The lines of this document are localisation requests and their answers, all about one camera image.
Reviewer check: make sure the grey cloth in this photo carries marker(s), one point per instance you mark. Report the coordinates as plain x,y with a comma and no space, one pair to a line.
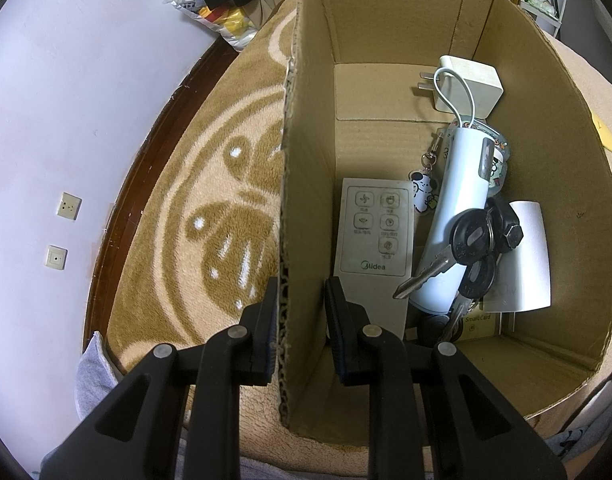
98,385

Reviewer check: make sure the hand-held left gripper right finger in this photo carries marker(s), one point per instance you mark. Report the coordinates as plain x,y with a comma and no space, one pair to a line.
338,340

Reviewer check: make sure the cardboard box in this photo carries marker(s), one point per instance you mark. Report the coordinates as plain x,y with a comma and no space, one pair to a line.
386,15

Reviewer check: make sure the black key bunch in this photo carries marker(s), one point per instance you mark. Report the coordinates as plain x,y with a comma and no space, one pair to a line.
468,235

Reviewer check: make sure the plastic bag with yellow items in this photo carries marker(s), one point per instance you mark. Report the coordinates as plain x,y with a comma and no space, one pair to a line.
216,15

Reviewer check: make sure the grey-green round tin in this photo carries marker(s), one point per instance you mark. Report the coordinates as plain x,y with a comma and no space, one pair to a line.
498,165

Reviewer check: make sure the white remote control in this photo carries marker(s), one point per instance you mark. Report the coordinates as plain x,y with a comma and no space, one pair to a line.
376,230

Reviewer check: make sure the white cylindrical power bank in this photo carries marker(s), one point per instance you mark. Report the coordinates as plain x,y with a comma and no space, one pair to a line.
461,185

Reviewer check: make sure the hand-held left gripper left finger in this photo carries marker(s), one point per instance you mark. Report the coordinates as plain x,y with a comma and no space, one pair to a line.
266,340

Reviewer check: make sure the beige smart card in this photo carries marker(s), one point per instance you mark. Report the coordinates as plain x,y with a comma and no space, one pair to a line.
478,327

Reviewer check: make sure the white plug adapter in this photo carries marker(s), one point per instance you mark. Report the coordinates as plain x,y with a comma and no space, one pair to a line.
478,85

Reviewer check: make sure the dark wooden bed frame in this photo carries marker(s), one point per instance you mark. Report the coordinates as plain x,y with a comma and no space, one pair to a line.
136,170

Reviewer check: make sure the white card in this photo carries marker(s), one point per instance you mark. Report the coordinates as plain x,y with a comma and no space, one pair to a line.
526,260

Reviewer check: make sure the black car key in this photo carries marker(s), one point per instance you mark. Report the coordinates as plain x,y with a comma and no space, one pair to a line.
433,330

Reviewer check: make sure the yellow round disc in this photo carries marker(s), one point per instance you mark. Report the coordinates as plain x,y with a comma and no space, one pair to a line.
608,135

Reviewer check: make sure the wall socket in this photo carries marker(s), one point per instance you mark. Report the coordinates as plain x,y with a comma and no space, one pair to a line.
56,257
69,205

